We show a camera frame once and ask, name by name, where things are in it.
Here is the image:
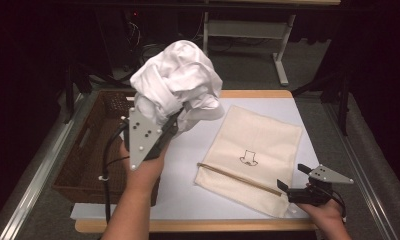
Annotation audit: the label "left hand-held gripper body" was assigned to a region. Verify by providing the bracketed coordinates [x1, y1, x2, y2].
[122, 107, 176, 172]

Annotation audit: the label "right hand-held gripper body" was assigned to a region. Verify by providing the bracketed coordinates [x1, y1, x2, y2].
[287, 164, 355, 206]

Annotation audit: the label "white garment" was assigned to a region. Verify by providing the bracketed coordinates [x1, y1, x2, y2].
[129, 39, 226, 138]

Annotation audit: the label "brown woven basket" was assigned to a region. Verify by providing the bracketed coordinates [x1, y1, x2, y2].
[51, 89, 162, 207]

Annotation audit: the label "cream drawstring laundry bag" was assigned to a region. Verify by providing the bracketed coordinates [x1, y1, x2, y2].
[193, 104, 304, 219]

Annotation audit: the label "person's right hand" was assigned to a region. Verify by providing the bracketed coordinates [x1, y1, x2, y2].
[296, 198, 344, 230]

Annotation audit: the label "person's left hand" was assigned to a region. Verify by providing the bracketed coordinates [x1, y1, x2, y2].
[119, 142, 172, 197]

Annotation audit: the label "white table mat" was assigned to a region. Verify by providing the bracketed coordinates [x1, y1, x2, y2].
[69, 96, 321, 221]

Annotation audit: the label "black tripod stand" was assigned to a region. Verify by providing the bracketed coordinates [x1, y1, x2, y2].
[62, 61, 132, 124]
[291, 71, 352, 136]

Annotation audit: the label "black computer tower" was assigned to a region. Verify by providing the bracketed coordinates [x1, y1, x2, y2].
[121, 8, 146, 73]

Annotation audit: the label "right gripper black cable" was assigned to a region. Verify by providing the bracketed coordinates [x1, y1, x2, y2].
[321, 191, 347, 221]

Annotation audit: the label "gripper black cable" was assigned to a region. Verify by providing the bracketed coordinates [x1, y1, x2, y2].
[98, 123, 131, 224]
[321, 191, 347, 221]

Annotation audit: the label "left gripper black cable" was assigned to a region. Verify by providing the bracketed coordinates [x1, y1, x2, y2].
[98, 123, 131, 224]

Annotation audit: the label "aluminium rail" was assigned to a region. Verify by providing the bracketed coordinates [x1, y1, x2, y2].
[322, 99, 399, 240]
[0, 93, 89, 240]

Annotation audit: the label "black floor cables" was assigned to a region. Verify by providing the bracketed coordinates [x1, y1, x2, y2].
[139, 43, 166, 68]

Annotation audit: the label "white desk frame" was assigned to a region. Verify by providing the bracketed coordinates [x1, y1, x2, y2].
[201, 11, 297, 87]

